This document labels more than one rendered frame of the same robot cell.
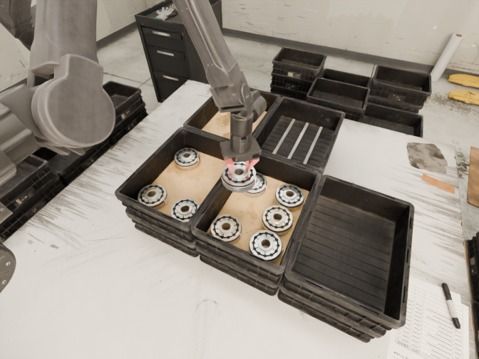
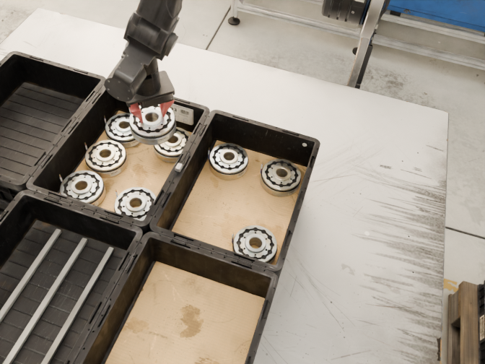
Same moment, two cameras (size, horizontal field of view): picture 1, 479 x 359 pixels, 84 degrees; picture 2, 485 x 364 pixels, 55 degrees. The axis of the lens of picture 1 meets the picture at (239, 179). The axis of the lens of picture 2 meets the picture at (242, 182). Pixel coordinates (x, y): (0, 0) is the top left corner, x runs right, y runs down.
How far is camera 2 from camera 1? 130 cm
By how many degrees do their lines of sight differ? 77
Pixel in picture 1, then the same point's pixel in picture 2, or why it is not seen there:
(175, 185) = (258, 204)
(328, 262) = (53, 126)
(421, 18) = not seen: outside the picture
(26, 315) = (359, 113)
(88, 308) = (306, 120)
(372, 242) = not seen: outside the picture
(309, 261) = not seen: hidden behind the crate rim
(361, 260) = (12, 128)
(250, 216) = (142, 167)
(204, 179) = (216, 217)
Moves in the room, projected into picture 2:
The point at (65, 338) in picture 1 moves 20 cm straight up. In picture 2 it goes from (311, 102) to (323, 54)
